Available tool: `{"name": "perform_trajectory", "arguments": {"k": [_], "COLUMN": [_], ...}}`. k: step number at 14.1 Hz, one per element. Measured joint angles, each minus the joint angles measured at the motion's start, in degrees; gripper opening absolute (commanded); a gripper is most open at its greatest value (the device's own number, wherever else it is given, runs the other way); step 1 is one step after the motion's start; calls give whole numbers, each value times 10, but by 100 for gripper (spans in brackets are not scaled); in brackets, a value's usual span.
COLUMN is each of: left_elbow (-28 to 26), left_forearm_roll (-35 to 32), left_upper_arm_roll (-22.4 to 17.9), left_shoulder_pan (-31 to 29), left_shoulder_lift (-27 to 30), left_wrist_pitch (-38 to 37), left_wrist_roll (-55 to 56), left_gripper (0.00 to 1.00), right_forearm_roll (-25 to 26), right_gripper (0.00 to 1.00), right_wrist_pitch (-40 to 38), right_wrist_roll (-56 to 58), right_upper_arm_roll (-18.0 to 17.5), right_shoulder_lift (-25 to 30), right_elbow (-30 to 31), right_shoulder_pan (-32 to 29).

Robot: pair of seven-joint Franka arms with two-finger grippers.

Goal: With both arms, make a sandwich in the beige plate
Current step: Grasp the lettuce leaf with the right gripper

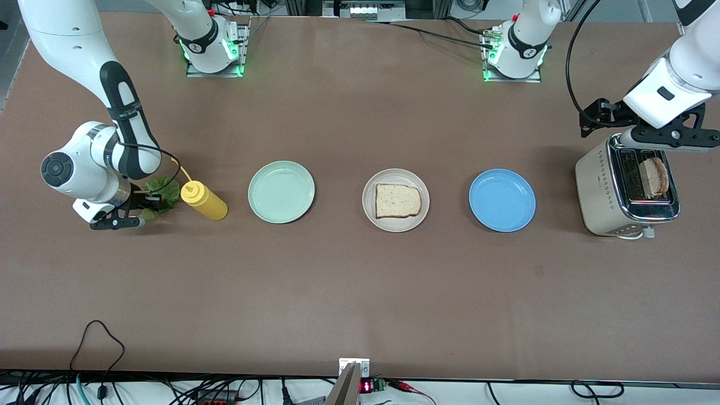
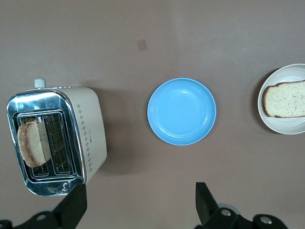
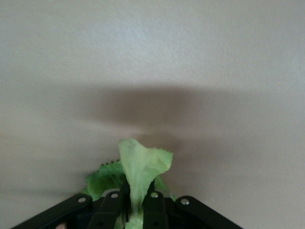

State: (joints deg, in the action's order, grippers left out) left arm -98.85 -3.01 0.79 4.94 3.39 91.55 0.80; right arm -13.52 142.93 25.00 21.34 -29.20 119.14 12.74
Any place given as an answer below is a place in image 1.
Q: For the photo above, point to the grey camera pole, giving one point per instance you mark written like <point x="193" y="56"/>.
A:
<point x="344" y="391"/>

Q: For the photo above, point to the pale green plate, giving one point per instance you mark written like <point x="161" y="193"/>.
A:
<point x="281" y="192"/>

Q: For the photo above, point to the control box with lights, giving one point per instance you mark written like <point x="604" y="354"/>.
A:
<point x="365" y="10"/>

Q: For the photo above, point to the beige chrome toaster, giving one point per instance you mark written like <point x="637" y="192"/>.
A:
<point x="596" y="191"/>

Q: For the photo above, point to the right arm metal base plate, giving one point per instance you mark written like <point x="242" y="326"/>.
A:
<point x="245" y="50"/>

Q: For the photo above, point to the red display circuit board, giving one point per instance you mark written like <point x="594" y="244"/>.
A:
<point x="367" y="387"/>

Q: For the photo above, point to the green lettuce leaf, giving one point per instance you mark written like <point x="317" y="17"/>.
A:
<point x="169" y="188"/>

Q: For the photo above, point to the beige plate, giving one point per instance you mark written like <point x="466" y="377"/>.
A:
<point x="396" y="225"/>

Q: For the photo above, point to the toasted bread slice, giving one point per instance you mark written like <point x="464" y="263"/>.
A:
<point x="657" y="177"/>
<point x="398" y="201"/>

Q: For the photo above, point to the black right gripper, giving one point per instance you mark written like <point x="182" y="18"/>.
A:
<point x="136" y="199"/>

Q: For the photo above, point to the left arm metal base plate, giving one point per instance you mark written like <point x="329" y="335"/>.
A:
<point x="517" y="80"/>

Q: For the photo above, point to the yellow mustard squeeze bottle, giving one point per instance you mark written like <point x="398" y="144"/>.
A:
<point x="205" y="201"/>

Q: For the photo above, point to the silver camera mount bracket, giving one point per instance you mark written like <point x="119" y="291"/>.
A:
<point x="363" y="368"/>

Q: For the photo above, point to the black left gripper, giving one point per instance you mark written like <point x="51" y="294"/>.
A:
<point x="614" y="113"/>

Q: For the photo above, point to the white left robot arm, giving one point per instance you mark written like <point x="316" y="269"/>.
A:
<point x="692" y="62"/>

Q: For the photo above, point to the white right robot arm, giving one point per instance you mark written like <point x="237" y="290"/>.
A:
<point x="62" y="34"/>

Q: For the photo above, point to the blue plate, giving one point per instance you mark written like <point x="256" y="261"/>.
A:
<point x="502" y="200"/>

